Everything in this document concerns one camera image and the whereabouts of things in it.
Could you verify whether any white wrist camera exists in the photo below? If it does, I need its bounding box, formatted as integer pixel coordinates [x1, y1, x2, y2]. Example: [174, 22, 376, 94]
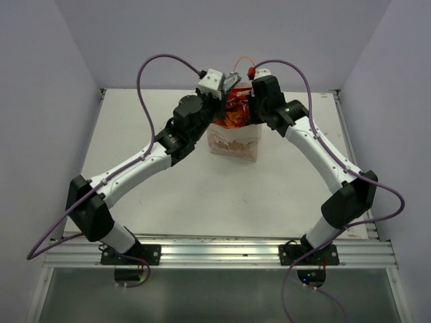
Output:
[247, 67, 272, 81]
[197, 69, 226, 100]

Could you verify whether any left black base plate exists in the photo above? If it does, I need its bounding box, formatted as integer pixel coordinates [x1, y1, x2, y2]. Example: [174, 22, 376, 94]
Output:
[98, 244, 162, 266]

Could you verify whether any white paper bag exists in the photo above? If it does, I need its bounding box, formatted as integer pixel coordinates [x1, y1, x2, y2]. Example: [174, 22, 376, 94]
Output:
[207, 56, 263, 162]

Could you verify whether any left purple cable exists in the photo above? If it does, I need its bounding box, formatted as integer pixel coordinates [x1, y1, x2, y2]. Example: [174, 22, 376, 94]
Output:
[26, 53, 206, 260]

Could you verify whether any purple cable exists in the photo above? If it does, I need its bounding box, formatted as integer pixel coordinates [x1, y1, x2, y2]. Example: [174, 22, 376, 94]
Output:
[255, 59, 405, 323]
[26, 53, 206, 260]

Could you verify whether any aluminium mounting rail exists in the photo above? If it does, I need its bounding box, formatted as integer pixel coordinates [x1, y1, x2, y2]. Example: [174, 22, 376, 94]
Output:
[43, 235, 397, 269]

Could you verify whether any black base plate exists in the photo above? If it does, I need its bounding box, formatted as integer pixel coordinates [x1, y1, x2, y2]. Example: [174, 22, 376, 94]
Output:
[98, 244, 162, 266]
[278, 243, 340, 266]

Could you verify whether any silver foil snack packet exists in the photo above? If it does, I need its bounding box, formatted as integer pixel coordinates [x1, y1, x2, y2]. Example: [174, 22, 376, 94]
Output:
[221, 71, 242, 96]

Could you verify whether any red Doritos chip bag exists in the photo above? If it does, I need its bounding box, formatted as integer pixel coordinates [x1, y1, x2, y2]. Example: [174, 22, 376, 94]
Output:
[219, 86, 252, 129]

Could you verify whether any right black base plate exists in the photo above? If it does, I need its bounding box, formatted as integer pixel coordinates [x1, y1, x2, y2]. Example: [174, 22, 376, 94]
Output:
[278, 243, 340, 266]

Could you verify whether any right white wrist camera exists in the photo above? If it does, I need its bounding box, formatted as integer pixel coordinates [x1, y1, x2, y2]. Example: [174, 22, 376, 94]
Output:
[247, 67, 272, 81]

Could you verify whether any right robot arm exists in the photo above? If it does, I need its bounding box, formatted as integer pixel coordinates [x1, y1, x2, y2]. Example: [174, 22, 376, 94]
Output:
[248, 69, 378, 264]

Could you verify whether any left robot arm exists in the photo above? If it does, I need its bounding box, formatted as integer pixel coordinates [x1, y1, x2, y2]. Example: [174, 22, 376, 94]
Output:
[67, 90, 228, 264]

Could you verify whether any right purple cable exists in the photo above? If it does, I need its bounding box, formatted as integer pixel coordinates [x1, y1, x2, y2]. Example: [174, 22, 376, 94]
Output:
[255, 59, 405, 323]

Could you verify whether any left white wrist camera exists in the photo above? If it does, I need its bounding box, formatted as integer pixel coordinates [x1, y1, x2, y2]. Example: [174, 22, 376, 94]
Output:
[197, 69, 226, 100]

